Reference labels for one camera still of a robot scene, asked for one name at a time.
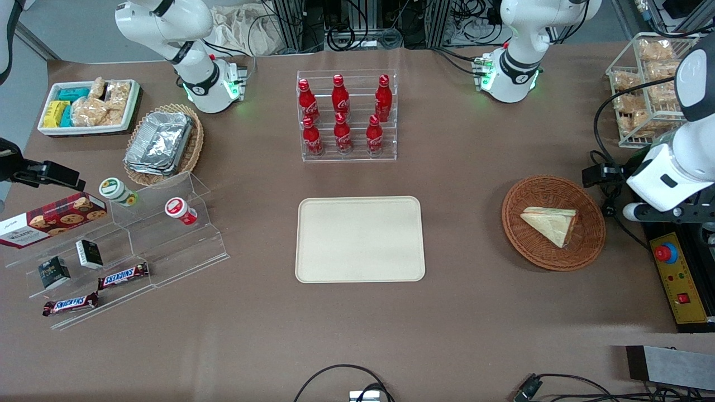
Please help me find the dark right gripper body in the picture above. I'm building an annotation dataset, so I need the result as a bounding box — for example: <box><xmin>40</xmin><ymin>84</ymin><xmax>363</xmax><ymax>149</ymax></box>
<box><xmin>0</xmin><ymin>137</ymin><xmax>44</xmax><ymax>185</ymax></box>

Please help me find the triangular sandwich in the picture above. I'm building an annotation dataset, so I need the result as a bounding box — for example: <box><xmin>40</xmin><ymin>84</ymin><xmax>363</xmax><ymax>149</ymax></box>
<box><xmin>520</xmin><ymin>207</ymin><xmax>579</xmax><ymax>249</ymax></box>

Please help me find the round brown wicker basket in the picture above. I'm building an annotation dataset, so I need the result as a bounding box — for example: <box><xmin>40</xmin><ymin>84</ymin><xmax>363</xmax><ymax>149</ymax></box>
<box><xmin>501</xmin><ymin>176</ymin><xmax>607</xmax><ymax>272</ymax></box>

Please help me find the oval tan wicker basket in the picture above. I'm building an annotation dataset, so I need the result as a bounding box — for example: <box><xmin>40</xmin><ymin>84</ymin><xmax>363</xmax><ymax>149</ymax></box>
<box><xmin>123</xmin><ymin>103</ymin><xmax>205</xmax><ymax>188</ymax></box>

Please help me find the cream rectangular serving tray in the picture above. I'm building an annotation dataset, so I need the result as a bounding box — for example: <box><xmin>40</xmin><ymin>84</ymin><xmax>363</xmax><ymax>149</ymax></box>
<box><xmin>295</xmin><ymin>196</ymin><xmax>426</xmax><ymax>284</ymax></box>

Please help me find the red tartan cookie box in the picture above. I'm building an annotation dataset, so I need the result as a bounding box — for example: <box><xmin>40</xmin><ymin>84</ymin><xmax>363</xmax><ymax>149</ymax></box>
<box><xmin>0</xmin><ymin>192</ymin><xmax>108</xmax><ymax>250</ymax></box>

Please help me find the white rectangular snack bin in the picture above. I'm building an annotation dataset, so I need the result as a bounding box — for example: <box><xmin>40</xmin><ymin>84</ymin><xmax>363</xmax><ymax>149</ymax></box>
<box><xmin>37</xmin><ymin>79</ymin><xmax>141</xmax><ymax>137</ymax></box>

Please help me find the bagged fried snack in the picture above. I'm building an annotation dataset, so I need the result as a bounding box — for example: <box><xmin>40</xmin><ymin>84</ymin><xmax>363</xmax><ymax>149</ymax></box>
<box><xmin>617</xmin><ymin>110</ymin><xmax>655</xmax><ymax>138</ymax></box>
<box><xmin>613</xmin><ymin>93</ymin><xmax>646</xmax><ymax>116</ymax></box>
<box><xmin>647</xmin><ymin>82</ymin><xmax>680</xmax><ymax>107</ymax></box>
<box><xmin>613</xmin><ymin>70</ymin><xmax>642</xmax><ymax>92</ymax></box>
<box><xmin>647</xmin><ymin>60</ymin><xmax>680</xmax><ymax>82</ymax></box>
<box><xmin>638</xmin><ymin>39</ymin><xmax>675</xmax><ymax>61</ymax></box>

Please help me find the green lid yogurt cup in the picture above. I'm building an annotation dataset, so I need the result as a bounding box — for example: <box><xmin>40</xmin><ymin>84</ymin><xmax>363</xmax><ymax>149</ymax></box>
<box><xmin>99</xmin><ymin>178</ymin><xmax>139</xmax><ymax>208</ymax></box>

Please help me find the yellow snack packet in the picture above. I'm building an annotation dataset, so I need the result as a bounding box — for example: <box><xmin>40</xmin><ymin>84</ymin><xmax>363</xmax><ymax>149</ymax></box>
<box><xmin>43</xmin><ymin>100</ymin><xmax>71</xmax><ymax>128</ymax></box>

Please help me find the small dark carton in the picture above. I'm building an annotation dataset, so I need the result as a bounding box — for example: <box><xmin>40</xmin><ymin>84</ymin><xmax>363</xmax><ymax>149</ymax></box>
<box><xmin>37</xmin><ymin>256</ymin><xmax>72</xmax><ymax>290</ymax></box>
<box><xmin>75</xmin><ymin>239</ymin><xmax>104</xmax><ymax>270</ymax></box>

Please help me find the stack of foil trays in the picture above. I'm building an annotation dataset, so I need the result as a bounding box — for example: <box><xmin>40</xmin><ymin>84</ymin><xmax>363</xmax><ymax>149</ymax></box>
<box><xmin>123</xmin><ymin>112</ymin><xmax>194</xmax><ymax>177</ymax></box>

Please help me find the yellow control panel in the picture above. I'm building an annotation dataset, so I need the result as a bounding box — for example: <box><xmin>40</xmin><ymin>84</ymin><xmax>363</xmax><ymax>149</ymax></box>
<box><xmin>649</xmin><ymin>231</ymin><xmax>711</xmax><ymax>326</ymax></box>

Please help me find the brown Snickers bar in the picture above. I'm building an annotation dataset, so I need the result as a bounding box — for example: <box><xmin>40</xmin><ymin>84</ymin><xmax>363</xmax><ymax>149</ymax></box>
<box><xmin>42</xmin><ymin>291</ymin><xmax>100</xmax><ymax>318</ymax></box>
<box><xmin>97</xmin><ymin>262</ymin><xmax>150</xmax><ymax>291</ymax></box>

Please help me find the red lid yogurt cup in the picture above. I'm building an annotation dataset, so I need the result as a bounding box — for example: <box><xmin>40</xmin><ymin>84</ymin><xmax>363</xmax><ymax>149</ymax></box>
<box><xmin>164</xmin><ymin>198</ymin><xmax>198</xmax><ymax>226</ymax></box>

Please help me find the clear acrylic step stand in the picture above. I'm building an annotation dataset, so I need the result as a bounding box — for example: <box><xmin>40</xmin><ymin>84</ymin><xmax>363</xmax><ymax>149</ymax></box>
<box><xmin>4</xmin><ymin>171</ymin><xmax>230</xmax><ymax>332</ymax></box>

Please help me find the black countertop machine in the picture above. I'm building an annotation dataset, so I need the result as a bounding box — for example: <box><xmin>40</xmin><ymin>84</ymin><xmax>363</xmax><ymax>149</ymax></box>
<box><xmin>642</xmin><ymin>220</ymin><xmax>715</xmax><ymax>334</ymax></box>

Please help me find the beige cloth bag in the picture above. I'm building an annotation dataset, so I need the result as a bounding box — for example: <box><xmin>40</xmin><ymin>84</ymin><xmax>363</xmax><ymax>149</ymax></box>
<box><xmin>209</xmin><ymin>4</ymin><xmax>281</xmax><ymax>57</ymax></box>

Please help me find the red cola bottle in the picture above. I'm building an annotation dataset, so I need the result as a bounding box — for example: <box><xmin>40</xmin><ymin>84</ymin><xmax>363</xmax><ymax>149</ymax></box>
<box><xmin>302</xmin><ymin>116</ymin><xmax>325</xmax><ymax>156</ymax></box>
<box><xmin>332</xmin><ymin>74</ymin><xmax>351</xmax><ymax>116</ymax></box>
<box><xmin>366</xmin><ymin>114</ymin><xmax>385</xmax><ymax>155</ymax></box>
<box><xmin>333</xmin><ymin>112</ymin><xmax>353</xmax><ymax>155</ymax></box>
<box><xmin>298</xmin><ymin>79</ymin><xmax>320</xmax><ymax>124</ymax></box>
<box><xmin>375</xmin><ymin>74</ymin><xmax>393</xmax><ymax>123</ymax></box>

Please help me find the clear acrylic bottle rack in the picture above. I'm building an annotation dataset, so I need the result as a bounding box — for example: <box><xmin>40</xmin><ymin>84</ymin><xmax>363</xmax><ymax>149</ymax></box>
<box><xmin>297</xmin><ymin>69</ymin><xmax>398</xmax><ymax>163</ymax></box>

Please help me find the white wire basket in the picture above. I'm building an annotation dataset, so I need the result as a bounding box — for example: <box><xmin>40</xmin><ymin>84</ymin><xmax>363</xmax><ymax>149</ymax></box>
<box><xmin>606</xmin><ymin>32</ymin><xmax>700</xmax><ymax>149</ymax></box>

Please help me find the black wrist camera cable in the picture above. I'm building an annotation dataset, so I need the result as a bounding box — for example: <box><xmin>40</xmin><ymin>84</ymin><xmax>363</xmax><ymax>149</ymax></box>
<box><xmin>592</xmin><ymin>77</ymin><xmax>678</xmax><ymax>164</ymax></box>

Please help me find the black cable with plug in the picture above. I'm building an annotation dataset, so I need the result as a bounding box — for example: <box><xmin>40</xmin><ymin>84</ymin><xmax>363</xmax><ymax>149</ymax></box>
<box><xmin>513</xmin><ymin>372</ymin><xmax>715</xmax><ymax>402</ymax></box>

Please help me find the aluminium frame post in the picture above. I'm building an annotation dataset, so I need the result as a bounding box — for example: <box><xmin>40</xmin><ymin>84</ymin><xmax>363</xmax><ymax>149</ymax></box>
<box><xmin>426</xmin><ymin>0</ymin><xmax>452</xmax><ymax>49</ymax></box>
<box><xmin>270</xmin><ymin>0</ymin><xmax>306</xmax><ymax>54</ymax></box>

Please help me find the black cable coil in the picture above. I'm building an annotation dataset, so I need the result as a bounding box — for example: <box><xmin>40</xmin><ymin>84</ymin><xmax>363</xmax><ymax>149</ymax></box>
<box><xmin>326</xmin><ymin>23</ymin><xmax>356</xmax><ymax>52</ymax></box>

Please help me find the black looped cable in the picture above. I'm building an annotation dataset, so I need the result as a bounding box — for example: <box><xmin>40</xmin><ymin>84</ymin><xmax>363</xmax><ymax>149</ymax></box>
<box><xmin>293</xmin><ymin>364</ymin><xmax>395</xmax><ymax>402</ymax></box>

